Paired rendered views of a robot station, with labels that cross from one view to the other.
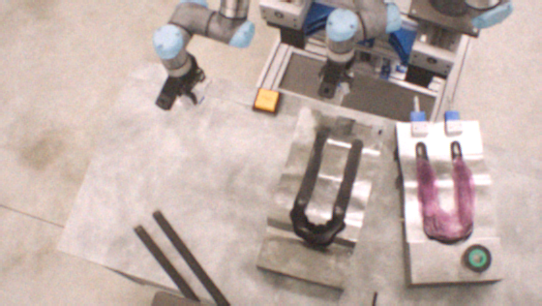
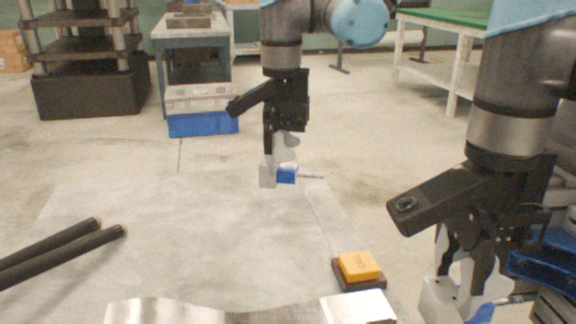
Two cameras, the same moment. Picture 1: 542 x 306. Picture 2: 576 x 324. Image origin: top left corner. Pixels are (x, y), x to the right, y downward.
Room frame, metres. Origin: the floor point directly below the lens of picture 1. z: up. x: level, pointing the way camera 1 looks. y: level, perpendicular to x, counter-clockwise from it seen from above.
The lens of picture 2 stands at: (0.37, -0.40, 1.32)
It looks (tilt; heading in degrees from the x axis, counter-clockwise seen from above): 26 degrees down; 52
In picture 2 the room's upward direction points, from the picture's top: straight up
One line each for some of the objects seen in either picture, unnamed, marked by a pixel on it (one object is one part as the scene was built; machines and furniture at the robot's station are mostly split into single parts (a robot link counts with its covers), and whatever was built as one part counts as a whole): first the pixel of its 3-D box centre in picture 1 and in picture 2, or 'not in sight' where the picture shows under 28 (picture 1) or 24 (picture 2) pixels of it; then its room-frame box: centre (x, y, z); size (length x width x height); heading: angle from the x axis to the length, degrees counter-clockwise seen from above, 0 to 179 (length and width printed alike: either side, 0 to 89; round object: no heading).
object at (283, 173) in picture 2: (196, 95); (292, 174); (0.85, 0.19, 0.93); 0.13 x 0.05 x 0.05; 132
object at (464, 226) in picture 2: (340, 59); (495, 195); (0.80, -0.23, 1.09); 0.09 x 0.08 x 0.12; 148
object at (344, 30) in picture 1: (343, 30); (530, 49); (0.79, -0.23, 1.25); 0.09 x 0.08 x 0.11; 98
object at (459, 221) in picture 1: (446, 195); not in sight; (0.41, -0.48, 0.90); 0.26 x 0.18 x 0.08; 171
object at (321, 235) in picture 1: (327, 186); not in sight; (0.49, -0.14, 0.92); 0.35 x 0.16 x 0.09; 154
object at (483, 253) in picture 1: (475, 259); not in sight; (0.20, -0.50, 0.93); 0.08 x 0.08 x 0.04
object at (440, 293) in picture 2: (339, 81); (476, 302); (0.81, -0.24, 0.93); 0.13 x 0.05 x 0.05; 148
